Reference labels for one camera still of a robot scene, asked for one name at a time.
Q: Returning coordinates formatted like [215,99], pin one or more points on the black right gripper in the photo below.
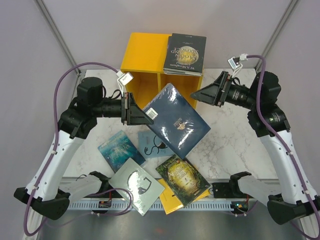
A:
[212,93]

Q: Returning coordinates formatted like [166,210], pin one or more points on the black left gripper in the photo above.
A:
[130,112]

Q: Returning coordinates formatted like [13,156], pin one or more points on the light blue cat book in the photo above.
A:
[151,146]

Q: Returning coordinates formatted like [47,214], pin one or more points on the navy blue crest book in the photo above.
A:
[175,121]

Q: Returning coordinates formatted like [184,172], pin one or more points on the black Moon and Sixpence book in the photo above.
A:
[185,55]

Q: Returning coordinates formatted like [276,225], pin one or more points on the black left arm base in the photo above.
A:
[105,186]

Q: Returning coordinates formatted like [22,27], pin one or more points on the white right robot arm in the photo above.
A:
[295,198]

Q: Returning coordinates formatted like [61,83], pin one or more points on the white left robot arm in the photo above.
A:
[44,194]

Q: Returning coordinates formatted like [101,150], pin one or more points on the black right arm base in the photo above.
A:
[229,188]

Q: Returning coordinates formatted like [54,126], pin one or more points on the teal ocean cover book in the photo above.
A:
[118,149]

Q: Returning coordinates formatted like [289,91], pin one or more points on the yellow wooden shelf box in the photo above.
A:
[144,58]

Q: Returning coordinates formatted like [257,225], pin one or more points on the pale grey-green circle book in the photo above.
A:
[136,186]

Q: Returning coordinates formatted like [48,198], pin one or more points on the green forest cover book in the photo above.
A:
[183,179]

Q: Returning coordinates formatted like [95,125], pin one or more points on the yellow file folder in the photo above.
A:
[170,202]

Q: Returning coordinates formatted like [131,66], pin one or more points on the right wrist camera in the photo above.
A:
[236,63]

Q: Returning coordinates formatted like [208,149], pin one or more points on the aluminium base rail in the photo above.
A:
[186,191]

